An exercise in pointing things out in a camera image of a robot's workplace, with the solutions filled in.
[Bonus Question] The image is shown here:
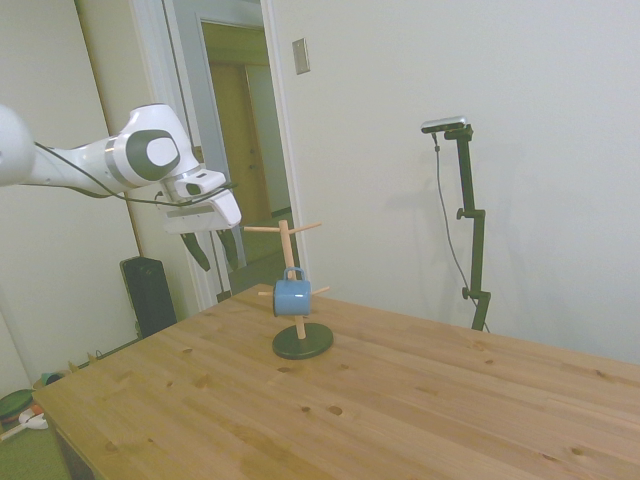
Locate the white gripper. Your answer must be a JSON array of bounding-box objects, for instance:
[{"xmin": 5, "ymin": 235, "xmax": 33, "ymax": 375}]
[{"xmin": 159, "ymin": 189, "xmax": 243, "ymax": 274}]

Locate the blue enamel mug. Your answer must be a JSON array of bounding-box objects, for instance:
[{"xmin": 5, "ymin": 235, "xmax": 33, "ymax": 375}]
[{"xmin": 272, "ymin": 266, "xmax": 314, "ymax": 319}]

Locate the wooden mug tree, black base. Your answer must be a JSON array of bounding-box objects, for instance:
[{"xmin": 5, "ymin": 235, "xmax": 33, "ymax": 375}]
[{"xmin": 243, "ymin": 219, "xmax": 335, "ymax": 362}]

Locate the tall black ribbed appliance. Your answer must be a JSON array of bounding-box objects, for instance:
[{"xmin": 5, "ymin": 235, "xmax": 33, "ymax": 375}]
[{"xmin": 119, "ymin": 256, "xmax": 178, "ymax": 341}]

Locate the white and orange toy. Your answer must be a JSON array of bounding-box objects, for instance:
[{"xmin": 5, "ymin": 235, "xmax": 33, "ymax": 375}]
[{"xmin": 18, "ymin": 406, "xmax": 50, "ymax": 432}]

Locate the green round disc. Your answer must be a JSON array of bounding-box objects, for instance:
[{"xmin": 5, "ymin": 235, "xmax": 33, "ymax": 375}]
[{"xmin": 0, "ymin": 389, "xmax": 37, "ymax": 427}]

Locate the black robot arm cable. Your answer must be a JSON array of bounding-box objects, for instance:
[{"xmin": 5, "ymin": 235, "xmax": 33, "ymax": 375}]
[{"xmin": 33, "ymin": 141, "xmax": 239, "ymax": 207}]

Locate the white door frame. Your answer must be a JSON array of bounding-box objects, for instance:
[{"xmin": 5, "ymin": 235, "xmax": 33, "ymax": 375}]
[{"xmin": 128, "ymin": 0, "xmax": 312, "ymax": 314}]

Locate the metal wall plate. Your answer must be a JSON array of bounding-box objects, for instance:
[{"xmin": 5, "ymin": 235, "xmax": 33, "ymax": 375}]
[{"xmin": 291, "ymin": 37, "xmax": 311, "ymax": 76}]

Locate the black camera stand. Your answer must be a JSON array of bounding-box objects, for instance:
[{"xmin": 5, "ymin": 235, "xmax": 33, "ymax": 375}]
[{"xmin": 442, "ymin": 124, "xmax": 493, "ymax": 333}]

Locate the silver depth camera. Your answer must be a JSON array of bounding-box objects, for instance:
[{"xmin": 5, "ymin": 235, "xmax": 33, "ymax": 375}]
[{"xmin": 420, "ymin": 115, "xmax": 472, "ymax": 136}]

